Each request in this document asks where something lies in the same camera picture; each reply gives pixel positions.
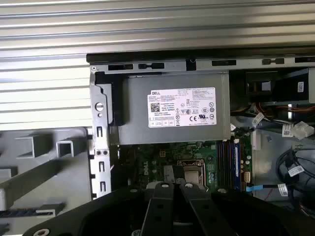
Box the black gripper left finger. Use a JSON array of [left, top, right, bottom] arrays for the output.
[[22, 181, 175, 236]]

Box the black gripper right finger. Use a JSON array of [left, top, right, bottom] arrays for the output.
[[179, 182, 315, 236]]

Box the black RAM slot row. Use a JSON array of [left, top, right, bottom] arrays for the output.
[[216, 140, 234, 192]]

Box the blue RAM stick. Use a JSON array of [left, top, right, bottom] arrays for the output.
[[233, 142, 241, 191]]

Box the silver CPU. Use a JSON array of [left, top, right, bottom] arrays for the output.
[[184, 169, 202, 184]]

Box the green motherboard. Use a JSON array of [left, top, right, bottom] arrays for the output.
[[117, 139, 254, 197]]

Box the CPU socket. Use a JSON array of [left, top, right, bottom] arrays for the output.
[[177, 159, 210, 192]]

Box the grey parts rack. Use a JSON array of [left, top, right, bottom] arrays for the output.
[[0, 126, 94, 236]]

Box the grey power supply unit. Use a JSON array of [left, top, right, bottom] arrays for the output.
[[117, 72, 231, 146]]

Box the black PC case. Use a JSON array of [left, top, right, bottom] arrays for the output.
[[86, 49, 315, 205]]

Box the white power connector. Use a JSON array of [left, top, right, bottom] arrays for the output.
[[294, 121, 315, 140]]

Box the optical drive with white label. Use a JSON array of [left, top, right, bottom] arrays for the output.
[[273, 68, 315, 103]]

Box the blue SATA cable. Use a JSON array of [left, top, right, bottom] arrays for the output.
[[246, 183, 280, 193]]

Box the black data cable bundle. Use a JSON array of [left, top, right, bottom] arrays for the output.
[[275, 147, 315, 219]]

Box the orange SATA cable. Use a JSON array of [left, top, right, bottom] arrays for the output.
[[254, 102, 315, 120]]

